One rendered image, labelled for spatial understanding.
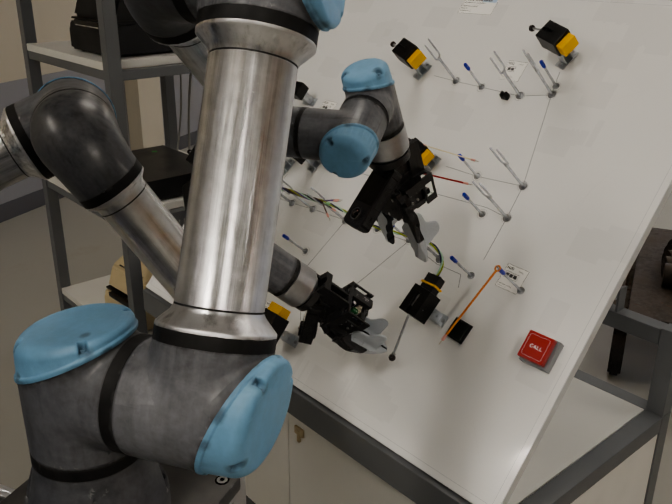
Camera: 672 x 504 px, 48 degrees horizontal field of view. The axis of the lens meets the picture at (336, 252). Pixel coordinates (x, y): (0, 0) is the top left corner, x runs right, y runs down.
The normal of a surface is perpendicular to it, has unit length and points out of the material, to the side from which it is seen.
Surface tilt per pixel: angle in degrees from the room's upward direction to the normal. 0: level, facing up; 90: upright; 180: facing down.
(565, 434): 0
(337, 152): 112
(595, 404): 0
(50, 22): 90
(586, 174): 49
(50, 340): 7
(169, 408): 66
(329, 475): 90
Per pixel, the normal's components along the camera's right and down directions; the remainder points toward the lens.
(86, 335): -0.12, -0.94
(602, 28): -0.56, -0.43
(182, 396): -0.22, -0.06
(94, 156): 0.28, -0.04
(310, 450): -0.75, 0.24
